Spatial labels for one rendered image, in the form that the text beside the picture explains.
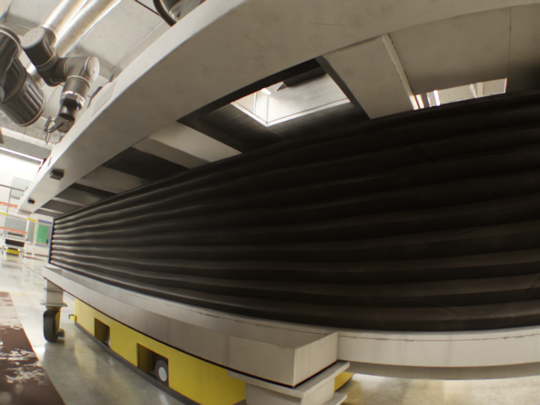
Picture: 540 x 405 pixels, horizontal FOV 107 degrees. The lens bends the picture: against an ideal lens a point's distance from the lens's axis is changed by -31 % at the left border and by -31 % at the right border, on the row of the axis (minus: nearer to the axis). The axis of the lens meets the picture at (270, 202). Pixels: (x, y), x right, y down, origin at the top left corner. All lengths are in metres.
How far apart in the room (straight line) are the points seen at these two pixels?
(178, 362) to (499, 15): 1.18
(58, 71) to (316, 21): 1.10
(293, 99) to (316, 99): 0.07
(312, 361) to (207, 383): 0.60
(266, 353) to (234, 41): 0.38
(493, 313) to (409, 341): 0.13
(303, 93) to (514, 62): 0.49
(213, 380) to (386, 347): 0.61
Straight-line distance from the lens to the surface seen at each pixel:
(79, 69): 1.22
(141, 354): 1.34
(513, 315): 0.45
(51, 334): 1.78
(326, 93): 0.71
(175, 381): 1.10
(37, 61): 1.25
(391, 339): 0.45
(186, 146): 0.67
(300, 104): 0.73
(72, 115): 1.15
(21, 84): 1.33
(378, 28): 0.35
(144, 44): 14.50
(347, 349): 0.47
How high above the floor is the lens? 0.52
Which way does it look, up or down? 14 degrees up
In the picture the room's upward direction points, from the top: 2 degrees clockwise
